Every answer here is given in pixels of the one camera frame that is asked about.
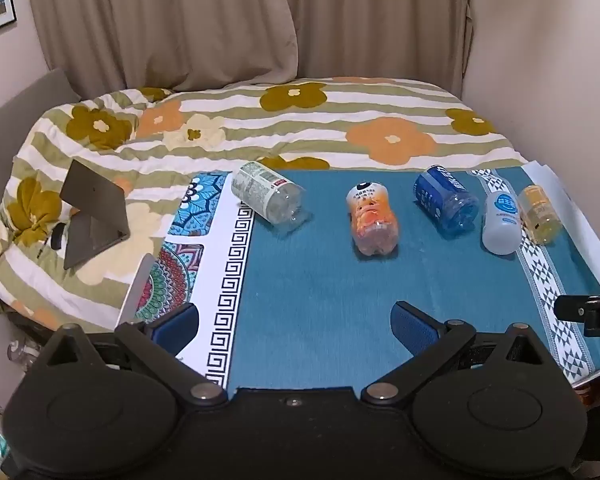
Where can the floral striped blanket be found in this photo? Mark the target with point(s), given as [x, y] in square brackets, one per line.
[330, 120]

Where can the clear bottle white label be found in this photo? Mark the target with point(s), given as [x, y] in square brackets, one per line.
[265, 195]

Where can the clear glass item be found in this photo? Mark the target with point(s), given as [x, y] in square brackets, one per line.
[19, 354]

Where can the beige curtain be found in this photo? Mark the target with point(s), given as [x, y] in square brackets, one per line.
[205, 15]

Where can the small black device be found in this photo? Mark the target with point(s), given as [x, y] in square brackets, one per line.
[57, 238]

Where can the white bottle blue label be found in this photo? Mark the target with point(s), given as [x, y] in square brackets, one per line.
[501, 225]

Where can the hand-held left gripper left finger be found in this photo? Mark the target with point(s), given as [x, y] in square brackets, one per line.
[177, 324]

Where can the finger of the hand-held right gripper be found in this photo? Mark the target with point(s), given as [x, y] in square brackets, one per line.
[570, 306]

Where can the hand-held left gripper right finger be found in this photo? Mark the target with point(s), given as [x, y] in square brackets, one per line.
[409, 325]

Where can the blue plastic bottle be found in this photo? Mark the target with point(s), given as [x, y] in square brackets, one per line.
[442, 199]

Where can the orange plastic bottle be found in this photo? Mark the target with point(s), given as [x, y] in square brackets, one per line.
[372, 217]

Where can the teal patterned table mat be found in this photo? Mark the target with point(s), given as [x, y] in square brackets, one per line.
[320, 280]

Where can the white card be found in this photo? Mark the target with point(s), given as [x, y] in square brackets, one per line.
[136, 290]

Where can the yellow plastic bottle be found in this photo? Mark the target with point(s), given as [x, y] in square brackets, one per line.
[540, 212]

